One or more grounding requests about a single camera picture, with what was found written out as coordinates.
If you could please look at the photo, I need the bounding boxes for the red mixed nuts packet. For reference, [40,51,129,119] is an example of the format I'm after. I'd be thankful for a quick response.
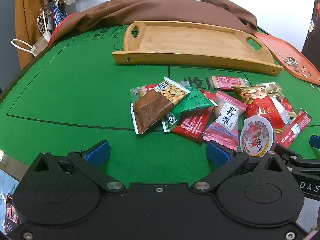
[230,82,298,133]

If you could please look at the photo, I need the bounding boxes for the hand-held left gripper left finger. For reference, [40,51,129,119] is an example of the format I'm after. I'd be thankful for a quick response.
[29,141,127,193]

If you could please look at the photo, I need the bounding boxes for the jelly cup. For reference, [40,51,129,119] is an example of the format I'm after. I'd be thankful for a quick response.
[239,115,278,157]

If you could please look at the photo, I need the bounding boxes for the pile of sunflower seeds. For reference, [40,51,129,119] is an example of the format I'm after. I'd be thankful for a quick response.
[275,51,318,89]

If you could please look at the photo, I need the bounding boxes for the orange plastic tray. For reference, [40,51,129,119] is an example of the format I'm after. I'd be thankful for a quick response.
[255,32,320,86]

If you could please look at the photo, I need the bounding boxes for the orange-brown jacket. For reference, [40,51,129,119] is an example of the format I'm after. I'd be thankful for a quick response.
[15,0,58,69]

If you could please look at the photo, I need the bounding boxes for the wooden tray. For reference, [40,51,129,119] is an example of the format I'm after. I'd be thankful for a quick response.
[112,21,284,76]

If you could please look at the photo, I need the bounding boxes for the blue striped bag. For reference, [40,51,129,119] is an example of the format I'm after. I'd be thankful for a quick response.
[51,0,68,30]

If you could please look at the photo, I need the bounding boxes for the green snack packet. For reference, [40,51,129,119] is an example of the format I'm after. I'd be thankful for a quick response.
[161,87,218,132]

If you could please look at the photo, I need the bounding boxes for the red snack packet dark end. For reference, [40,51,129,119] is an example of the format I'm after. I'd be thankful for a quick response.
[276,108,313,148]

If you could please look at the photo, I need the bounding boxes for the grey cord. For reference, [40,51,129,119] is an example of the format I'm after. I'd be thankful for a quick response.
[37,9,53,34]

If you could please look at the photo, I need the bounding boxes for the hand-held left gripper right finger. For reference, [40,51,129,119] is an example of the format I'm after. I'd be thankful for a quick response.
[191,141,288,193]

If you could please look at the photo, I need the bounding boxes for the red cracker packet clear ends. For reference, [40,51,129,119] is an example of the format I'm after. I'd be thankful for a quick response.
[130,84,160,98]
[209,76,251,91]

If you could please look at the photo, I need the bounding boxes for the dark floral cloth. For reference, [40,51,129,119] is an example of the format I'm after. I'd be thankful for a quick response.
[301,2,320,55]

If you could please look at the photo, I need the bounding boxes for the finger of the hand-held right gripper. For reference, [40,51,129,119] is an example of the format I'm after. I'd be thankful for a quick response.
[309,135,320,154]
[276,147,320,167]

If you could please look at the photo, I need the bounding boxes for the smartphone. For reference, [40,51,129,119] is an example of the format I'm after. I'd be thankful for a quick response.
[5,193,21,233]

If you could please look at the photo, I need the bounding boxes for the clear pouch with white strap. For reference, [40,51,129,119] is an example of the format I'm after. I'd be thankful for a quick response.
[11,32,52,57]

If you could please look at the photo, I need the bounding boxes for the brown cloth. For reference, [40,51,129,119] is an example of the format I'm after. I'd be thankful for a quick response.
[49,0,258,46]

